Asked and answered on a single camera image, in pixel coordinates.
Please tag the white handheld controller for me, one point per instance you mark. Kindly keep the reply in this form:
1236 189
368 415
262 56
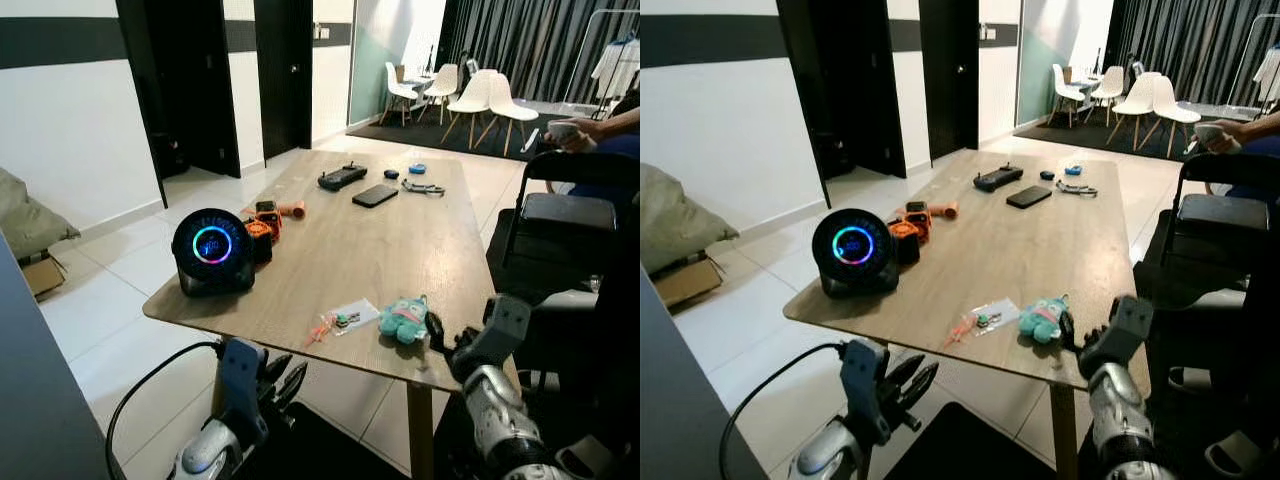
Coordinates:
560 129
1208 131

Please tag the person bare forearm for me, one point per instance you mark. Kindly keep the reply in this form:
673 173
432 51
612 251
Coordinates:
618 125
1262 125

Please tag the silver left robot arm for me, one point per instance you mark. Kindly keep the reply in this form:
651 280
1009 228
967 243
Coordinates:
205 455
825 458

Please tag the person bare hand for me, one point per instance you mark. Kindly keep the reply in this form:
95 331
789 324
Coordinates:
580 138
1225 138

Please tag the clear plastic bag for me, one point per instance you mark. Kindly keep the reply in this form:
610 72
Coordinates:
992 317
352 316

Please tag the light wooden table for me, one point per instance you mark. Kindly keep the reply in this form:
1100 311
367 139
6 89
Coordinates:
380 250
1020 250

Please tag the grey slipper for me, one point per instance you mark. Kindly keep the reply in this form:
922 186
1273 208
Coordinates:
1190 380
1240 455
585 460

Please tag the black smartphone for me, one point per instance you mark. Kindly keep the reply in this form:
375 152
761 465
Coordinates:
1029 196
375 195

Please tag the orange black toy device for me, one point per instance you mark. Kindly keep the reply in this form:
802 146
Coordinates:
264 225
912 228

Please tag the black game controller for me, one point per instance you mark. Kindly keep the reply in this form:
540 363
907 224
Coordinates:
342 178
998 179

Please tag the black folding chair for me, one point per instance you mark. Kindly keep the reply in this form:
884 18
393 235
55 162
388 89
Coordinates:
1222 212
570 212

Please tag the dark floor rug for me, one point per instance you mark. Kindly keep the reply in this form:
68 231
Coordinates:
420 135
1080 138

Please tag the dark grey panel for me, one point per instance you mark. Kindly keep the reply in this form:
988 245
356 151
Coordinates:
690 410
40 400

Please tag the brown cardboard box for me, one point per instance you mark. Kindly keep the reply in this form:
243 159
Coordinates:
690 282
45 275

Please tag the white chair wooden legs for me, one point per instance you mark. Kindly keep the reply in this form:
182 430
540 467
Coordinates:
1138 100
508 105
1066 88
472 98
1110 84
444 82
1172 108
398 88

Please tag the grey cushion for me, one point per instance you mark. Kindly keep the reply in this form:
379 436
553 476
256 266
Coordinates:
670 225
28 218

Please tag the narrow black door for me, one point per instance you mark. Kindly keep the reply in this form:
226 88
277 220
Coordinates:
948 75
283 75

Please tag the wide black door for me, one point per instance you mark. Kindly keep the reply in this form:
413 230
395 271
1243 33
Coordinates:
850 90
185 90

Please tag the dark grey curtain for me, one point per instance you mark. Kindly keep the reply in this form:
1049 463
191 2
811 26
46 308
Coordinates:
1180 45
520 45

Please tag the white clothes rack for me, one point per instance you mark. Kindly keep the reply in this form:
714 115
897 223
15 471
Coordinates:
1265 75
615 65

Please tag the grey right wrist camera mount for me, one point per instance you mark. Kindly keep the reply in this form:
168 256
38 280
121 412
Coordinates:
1122 332
498 335

